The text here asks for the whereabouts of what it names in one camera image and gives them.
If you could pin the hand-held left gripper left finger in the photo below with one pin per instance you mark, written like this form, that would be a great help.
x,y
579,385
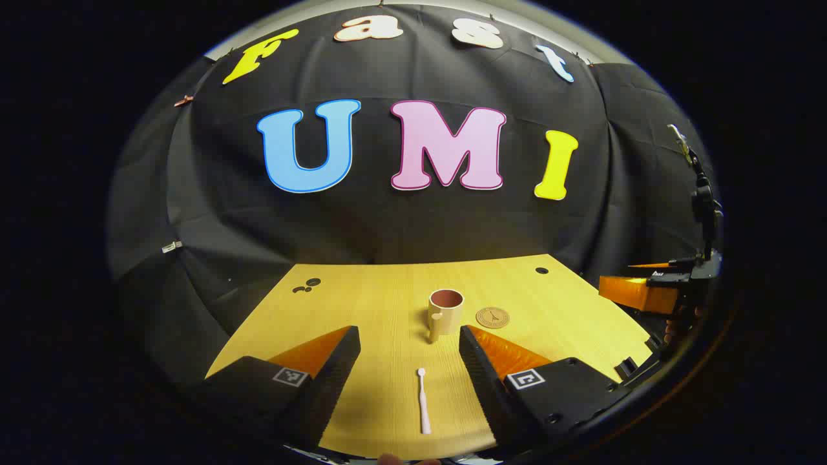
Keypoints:
x,y
336,381

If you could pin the white toothbrush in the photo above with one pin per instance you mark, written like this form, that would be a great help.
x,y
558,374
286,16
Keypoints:
x,y
424,407

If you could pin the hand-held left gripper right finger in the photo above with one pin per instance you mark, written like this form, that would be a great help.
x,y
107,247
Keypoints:
x,y
481,381

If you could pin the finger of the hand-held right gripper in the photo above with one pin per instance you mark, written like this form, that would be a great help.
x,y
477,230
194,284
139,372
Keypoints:
x,y
636,294

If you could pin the light wooden desktop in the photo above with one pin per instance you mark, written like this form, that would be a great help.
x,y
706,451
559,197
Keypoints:
x,y
387,310

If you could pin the copper metal clip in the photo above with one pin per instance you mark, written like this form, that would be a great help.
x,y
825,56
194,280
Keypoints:
x,y
184,100

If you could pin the silver metal clip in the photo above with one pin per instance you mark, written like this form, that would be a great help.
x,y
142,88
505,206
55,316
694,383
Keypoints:
x,y
172,247

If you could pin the round cork coaster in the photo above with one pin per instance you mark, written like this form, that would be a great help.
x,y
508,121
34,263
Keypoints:
x,y
492,318

